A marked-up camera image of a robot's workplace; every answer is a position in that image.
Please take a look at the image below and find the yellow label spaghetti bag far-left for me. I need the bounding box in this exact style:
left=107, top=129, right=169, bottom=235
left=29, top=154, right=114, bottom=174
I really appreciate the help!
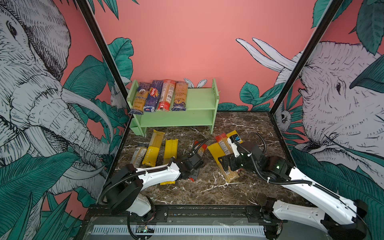
left=142, top=130, right=165, bottom=167

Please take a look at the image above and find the right black frame post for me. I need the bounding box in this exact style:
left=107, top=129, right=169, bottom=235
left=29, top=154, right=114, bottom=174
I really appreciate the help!
left=269, top=0, right=344, bottom=115

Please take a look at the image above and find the blue-end yellow spaghetti bag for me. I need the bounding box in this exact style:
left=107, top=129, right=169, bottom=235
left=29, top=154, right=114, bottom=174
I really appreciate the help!
left=172, top=82, right=188, bottom=111

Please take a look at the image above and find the yellow spaghetti bag left long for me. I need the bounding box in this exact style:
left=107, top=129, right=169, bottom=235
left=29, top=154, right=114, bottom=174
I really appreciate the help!
left=159, top=138, right=179, bottom=186

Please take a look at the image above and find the clear white label spaghetti bag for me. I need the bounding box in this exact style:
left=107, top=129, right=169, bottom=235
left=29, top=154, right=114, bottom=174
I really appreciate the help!
left=130, top=145, right=148, bottom=168

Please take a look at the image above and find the red spaghetti bag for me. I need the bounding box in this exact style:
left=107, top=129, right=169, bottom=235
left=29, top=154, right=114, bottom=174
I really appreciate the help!
left=215, top=134, right=233, bottom=155
left=158, top=80, right=176, bottom=112
left=189, top=141, right=207, bottom=182

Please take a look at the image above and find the dark blue pasta box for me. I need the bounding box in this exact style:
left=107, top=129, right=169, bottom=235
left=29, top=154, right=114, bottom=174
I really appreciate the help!
left=144, top=80, right=164, bottom=113

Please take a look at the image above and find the green two-tier shelf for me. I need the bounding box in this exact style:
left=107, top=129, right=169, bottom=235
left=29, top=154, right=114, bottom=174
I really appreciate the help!
left=130, top=79, right=220, bottom=137

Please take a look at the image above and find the blue yellow spaghetti bag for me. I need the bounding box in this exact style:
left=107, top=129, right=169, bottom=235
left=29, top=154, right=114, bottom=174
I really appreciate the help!
left=130, top=83, right=151, bottom=115

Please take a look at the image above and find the yellow spaghetti bag centre-right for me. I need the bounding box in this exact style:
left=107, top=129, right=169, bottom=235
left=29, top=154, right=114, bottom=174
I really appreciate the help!
left=208, top=143, right=239, bottom=183

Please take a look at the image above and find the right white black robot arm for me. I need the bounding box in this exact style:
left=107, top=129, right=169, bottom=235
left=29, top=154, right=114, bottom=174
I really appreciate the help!
left=218, top=135, right=370, bottom=240

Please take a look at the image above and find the yellow spaghetti bag far-right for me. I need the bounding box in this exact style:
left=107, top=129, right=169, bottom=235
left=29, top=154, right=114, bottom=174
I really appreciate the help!
left=227, top=130, right=243, bottom=144

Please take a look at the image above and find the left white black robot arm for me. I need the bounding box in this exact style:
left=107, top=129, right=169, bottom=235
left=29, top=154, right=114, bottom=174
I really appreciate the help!
left=99, top=153, right=204, bottom=222

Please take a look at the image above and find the left black frame post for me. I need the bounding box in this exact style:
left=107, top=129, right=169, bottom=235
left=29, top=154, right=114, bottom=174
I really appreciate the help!
left=76, top=0, right=128, bottom=101

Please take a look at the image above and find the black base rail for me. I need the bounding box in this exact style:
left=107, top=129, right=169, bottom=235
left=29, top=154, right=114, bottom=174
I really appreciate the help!
left=80, top=204, right=331, bottom=229

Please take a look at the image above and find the black frame post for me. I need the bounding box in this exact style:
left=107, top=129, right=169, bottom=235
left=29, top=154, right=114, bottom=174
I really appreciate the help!
left=76, top=0, right=128, bottom=101
left=269, top=0, right=344, bottom=115

